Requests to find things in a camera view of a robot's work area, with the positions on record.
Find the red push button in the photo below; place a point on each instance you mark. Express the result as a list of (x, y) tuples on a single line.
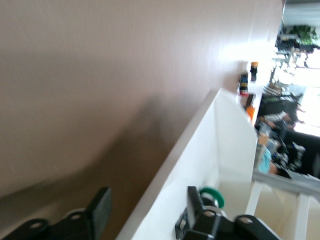
[(243, 83)]

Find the yellow push button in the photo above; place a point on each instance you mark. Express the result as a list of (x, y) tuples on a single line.
[(254, 71)]

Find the cream plastic drawer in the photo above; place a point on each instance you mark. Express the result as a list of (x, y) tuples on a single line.
[(200, 150), (277, 215)]

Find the black terminal block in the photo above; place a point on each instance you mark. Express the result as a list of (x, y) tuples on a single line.
[(250, 99)]

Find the white drawer cabinet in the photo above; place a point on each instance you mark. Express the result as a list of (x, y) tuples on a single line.
[(275, 178)]

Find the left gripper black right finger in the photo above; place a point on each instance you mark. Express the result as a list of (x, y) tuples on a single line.
[(212, 225)]

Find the person in dark striped top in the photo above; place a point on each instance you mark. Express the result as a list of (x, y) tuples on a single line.
[(273, 107)]

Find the orange button enclosure box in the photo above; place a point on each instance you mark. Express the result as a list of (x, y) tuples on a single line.
[(251, 113)]

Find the green potted plant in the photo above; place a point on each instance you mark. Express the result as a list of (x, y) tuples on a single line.
[(305, 33)]

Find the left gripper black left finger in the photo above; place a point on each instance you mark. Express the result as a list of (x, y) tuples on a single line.
[(97, 212)]

